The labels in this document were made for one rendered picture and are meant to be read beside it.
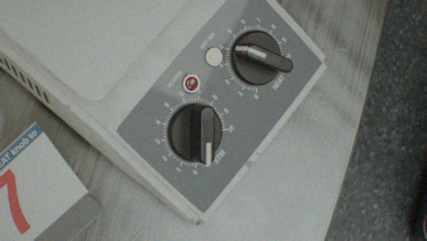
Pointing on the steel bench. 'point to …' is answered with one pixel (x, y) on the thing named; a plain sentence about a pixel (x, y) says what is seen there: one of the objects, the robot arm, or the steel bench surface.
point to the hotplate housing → (156, 61)
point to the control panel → (219, 100)
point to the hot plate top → (88, 38)
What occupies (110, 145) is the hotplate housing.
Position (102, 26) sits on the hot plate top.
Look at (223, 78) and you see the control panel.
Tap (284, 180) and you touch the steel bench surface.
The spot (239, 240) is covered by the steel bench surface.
